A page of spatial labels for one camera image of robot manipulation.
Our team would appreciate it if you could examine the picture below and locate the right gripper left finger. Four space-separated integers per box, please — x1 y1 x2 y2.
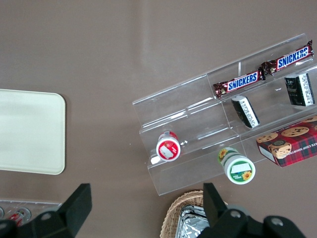
0 183 93 238

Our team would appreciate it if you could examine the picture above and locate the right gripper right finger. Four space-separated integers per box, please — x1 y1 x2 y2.
198 182 308 238

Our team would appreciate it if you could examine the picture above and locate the aluminium foil tray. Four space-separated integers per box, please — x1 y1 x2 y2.
175 204 211 238

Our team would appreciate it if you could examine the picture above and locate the oval tan wicker basket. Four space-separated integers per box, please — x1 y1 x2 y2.
159 189 211 238

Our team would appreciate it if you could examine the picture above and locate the beige rectangular serving tray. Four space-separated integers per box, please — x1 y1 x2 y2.
0 88 66 176

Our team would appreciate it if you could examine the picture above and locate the clear acrylic bottle stand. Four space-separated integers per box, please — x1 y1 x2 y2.
0 199 62 223

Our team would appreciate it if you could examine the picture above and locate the green lid yogurt cup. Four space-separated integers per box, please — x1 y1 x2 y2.
217 147 257 185

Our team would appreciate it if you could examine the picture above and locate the red cola bottle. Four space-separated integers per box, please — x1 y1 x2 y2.
9 207 32 227

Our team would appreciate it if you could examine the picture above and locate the red lid yogurt cup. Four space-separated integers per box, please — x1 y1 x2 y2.
156 130 182 162

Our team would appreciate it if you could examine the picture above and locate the clear acrylic step shelf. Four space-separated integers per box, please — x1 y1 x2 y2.
132 33 317 197

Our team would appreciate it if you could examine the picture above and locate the small black white box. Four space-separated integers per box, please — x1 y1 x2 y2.
231 95 261 129
284 73 317 107

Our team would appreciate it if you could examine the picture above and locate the red tartan cookie box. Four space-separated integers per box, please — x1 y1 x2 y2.
256 115 317 169

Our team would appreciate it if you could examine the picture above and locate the Snickers chocolate bar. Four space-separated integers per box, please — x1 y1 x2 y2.
212 70 267 100
260 39 315 77

